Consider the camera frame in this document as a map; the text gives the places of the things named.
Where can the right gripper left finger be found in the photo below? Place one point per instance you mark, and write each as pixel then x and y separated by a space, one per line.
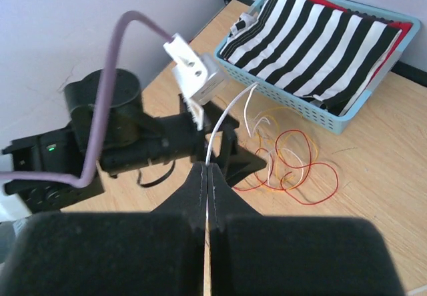
pixel 155 253

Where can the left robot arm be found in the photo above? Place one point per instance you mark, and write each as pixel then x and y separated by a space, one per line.
pixel 133 140

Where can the black white striped cloth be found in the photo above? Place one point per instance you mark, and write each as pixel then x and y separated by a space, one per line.
pixel 316 51

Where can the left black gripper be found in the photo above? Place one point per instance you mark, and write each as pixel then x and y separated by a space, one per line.
pixel 182 139

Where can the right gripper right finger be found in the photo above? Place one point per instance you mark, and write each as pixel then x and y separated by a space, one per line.
pixel 252 254

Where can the light blue plastic basket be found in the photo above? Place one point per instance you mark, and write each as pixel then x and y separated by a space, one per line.
pixel 329 121

